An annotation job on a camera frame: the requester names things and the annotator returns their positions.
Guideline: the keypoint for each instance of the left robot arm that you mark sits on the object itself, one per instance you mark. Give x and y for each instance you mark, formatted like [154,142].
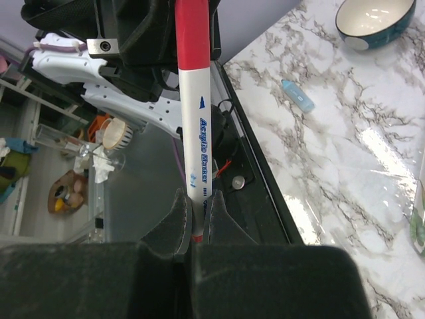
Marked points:
[109,86]

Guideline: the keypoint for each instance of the floral serving tray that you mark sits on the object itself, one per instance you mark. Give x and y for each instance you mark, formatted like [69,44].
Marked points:
[417,217]

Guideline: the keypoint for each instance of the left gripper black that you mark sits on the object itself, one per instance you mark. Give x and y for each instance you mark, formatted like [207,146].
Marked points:
[137,39]

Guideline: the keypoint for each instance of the teal bowl white inside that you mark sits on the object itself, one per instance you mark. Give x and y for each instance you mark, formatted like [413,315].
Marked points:
[367,25]

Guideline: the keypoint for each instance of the light blue highlighter body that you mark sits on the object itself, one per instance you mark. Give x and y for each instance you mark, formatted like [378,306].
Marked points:
[296,94]

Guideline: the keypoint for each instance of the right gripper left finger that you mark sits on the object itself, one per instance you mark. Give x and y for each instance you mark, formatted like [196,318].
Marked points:
[142,279]

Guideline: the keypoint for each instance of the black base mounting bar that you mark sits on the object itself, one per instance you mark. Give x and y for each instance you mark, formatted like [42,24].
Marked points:
[251,193]

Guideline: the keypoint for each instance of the red pen cap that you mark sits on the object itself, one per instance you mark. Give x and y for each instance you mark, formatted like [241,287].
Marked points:
[192,34]

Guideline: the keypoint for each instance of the white red acrylic marker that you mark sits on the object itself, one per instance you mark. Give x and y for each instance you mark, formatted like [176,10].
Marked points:
[195,95]

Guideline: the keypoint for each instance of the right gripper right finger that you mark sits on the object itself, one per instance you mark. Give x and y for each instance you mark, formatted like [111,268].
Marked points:
[235,277]

